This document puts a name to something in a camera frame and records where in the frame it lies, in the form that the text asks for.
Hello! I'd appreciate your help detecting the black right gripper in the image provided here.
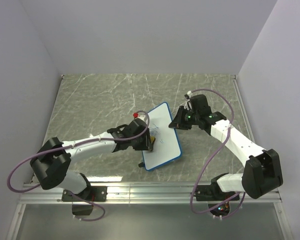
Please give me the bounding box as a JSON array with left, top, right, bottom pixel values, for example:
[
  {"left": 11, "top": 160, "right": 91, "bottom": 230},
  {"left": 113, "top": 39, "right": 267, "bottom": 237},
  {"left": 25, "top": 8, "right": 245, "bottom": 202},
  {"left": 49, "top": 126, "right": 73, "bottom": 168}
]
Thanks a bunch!
[{"left": 168, "top": 106, "right": 200, "bottom": 131}]

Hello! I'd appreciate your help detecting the yellow bone shaped eraser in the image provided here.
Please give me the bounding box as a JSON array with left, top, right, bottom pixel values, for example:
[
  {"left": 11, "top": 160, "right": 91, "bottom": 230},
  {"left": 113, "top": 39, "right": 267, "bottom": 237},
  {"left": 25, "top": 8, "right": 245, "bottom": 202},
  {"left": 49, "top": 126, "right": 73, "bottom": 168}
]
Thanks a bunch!
[{"left": 150, "top": 136, "right": 156, "bottom": 145}]

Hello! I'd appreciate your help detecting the blue framed whiteboard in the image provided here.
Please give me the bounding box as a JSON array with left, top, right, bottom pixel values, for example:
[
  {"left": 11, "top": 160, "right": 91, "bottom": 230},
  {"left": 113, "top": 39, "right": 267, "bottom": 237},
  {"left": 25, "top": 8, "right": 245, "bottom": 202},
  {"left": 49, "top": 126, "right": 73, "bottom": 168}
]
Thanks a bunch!
[{"left": 142, "top": 102, "right": 182, "bottom": 171}]

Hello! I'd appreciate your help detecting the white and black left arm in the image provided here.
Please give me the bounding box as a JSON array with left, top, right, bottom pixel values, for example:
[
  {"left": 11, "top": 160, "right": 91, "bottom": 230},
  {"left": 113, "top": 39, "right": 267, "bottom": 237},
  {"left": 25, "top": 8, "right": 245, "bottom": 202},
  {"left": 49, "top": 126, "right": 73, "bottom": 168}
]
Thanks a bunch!
[{"left": 30, "top": 124, "right": 156, "bottom": 201}]

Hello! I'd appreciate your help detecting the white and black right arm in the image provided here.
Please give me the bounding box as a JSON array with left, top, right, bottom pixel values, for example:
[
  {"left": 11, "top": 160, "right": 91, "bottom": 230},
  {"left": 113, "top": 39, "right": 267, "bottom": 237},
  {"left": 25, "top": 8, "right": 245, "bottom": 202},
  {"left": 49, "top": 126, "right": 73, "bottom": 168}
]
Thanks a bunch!
[{"left": 169, "top": 106, "right": 283, "bottom": 200}]

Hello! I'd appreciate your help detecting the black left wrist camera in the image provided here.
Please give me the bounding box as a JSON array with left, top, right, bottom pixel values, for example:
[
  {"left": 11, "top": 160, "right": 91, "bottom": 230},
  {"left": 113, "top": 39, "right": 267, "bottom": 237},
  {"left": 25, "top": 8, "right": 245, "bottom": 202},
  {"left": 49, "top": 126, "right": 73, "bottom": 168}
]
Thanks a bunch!
[{"left": 128, "top": 118, "right": 147, "bottom": 136}]

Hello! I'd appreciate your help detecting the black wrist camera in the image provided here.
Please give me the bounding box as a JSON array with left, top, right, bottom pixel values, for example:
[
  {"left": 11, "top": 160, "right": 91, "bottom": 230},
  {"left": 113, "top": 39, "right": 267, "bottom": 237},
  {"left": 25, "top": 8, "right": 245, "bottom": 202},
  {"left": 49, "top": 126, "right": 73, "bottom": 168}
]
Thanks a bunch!
[
  {"left": 128, "top": 118, "right": 147, "bottom": 136},
  {"left": 189, "top": 94, "right": 212, "bottom": 116}
]

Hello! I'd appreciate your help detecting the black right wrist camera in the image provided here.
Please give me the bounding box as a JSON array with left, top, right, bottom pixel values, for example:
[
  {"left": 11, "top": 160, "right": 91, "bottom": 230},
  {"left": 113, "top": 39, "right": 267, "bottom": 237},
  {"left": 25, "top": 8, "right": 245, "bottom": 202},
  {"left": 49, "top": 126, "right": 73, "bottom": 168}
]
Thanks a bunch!
[{"left": 189, "top": 94, "right": 212, "bottom": 116}]

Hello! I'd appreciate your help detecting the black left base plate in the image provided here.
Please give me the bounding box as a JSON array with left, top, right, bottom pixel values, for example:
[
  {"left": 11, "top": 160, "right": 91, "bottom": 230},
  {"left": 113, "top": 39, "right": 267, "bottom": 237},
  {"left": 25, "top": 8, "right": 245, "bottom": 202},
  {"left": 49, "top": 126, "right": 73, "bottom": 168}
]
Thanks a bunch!
[{"left": 61, "top": 186, "right": 108, "bottom": 202}]

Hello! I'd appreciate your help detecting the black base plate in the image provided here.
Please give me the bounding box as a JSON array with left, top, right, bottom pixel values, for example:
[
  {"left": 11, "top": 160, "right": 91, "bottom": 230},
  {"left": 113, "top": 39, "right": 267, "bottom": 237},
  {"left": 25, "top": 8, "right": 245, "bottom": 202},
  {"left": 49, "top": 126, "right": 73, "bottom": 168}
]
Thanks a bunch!
[
  {"left": 190, "top": 184, "right": 240, "bottom": 202},
  {"left": 61, "top": 186, "right": 108, "bottom": 202}
]

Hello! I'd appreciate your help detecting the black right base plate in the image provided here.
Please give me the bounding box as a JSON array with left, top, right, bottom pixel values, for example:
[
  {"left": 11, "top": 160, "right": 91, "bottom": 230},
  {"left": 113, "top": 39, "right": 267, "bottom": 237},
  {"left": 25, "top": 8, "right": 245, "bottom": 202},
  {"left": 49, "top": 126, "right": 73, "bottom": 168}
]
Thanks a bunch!
[{"left": 190, "top": 184, "right": 240, "bottom": 202}]

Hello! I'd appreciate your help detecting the aluminium right side rail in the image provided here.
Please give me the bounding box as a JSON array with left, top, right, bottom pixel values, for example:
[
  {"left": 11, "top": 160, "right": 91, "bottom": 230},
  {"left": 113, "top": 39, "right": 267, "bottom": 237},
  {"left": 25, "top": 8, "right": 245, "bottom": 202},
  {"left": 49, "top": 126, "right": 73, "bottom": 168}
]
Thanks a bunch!
[{"left": 231, "top": 75, "right": 294, "bottom": 240}]

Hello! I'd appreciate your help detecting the aluminium rail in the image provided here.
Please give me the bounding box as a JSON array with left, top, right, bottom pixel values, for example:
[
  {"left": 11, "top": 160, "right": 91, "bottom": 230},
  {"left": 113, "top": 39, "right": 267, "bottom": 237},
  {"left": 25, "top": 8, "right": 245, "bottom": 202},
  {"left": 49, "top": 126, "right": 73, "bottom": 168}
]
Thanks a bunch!
[
  {"left": 7, "top": 182, "right": 285, "bottom": 240},
  {"left": 231, "top": 75, "right": 294, "bottom": 240}
]

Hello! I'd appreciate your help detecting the aluminium front rail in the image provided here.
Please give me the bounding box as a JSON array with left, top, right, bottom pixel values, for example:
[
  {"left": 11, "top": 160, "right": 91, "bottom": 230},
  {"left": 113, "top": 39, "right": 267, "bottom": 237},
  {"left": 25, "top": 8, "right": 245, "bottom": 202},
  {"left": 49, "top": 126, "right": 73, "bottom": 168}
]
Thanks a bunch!
[{"left": 7, "top": 182, "right": 285, "bottom": 240}]

